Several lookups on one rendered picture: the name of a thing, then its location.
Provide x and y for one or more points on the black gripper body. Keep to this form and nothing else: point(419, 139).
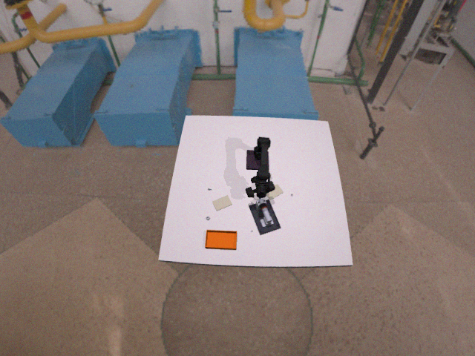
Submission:
point(250, 192)

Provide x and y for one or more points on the orange open-top tray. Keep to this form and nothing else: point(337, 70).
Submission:
point(221, 239)

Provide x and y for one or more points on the beige flat rectangular plate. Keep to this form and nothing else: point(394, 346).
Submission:
point(222, 203)
point(271, 195)

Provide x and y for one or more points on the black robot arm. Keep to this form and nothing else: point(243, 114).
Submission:
point(263, 174)

